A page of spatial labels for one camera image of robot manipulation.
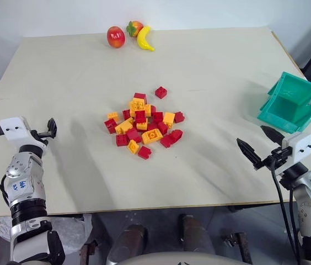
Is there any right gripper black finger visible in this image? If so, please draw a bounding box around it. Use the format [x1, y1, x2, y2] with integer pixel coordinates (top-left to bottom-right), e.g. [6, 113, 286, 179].
[260, 125, 286, 144]
[236, 138, 262, 165]

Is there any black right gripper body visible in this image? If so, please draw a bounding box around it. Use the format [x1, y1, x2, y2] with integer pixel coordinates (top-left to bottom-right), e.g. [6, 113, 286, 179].
[253, 146, 293, 171]

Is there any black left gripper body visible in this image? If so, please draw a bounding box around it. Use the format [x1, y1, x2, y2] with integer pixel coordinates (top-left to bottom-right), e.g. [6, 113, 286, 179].
[30, 129, 52, 146]

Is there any green plastic bin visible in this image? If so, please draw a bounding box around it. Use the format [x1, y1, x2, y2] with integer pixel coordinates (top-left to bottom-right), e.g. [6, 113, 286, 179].
[256, 71, 311, 134]

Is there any rusty metal table clamp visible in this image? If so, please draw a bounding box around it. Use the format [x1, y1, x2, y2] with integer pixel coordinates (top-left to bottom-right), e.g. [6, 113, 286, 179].
[221, 231, 253, 264]
[78, 238, 99, 262]

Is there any clear plastic wrap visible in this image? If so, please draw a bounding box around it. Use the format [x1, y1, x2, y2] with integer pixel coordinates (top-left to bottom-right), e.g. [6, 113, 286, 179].
[0, 214, 93, 251]

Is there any dark rounded shape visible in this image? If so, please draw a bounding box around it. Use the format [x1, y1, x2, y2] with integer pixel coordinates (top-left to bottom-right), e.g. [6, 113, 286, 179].
[181, 214, 217, 255]
[108, 224, 148, 265]

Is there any red toy apple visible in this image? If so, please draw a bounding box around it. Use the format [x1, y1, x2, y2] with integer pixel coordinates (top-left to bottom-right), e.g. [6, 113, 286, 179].
[106, 25, 126, 49]

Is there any yellow toy banana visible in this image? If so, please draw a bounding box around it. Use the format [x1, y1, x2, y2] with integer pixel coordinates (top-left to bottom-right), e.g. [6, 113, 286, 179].
[136, 25, 156, 52]

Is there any red toy strawberry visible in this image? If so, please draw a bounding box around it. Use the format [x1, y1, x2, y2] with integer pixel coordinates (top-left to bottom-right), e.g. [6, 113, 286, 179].
[126, 20, 144, 38]

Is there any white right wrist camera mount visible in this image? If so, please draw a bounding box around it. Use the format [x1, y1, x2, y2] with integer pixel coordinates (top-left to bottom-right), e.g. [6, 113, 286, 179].
[281, 131, 311, 167]

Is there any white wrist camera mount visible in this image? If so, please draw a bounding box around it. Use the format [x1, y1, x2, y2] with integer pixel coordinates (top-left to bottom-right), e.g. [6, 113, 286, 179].
[281, 131, 311, 167]
[0, 116, 49, 151]

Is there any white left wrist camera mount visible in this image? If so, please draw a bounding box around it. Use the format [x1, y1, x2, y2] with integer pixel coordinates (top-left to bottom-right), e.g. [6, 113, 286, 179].
[0, 116, 49, 151]

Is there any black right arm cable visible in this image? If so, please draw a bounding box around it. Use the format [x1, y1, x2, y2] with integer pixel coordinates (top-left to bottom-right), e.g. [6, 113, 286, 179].
[270, 157, 303, 265]

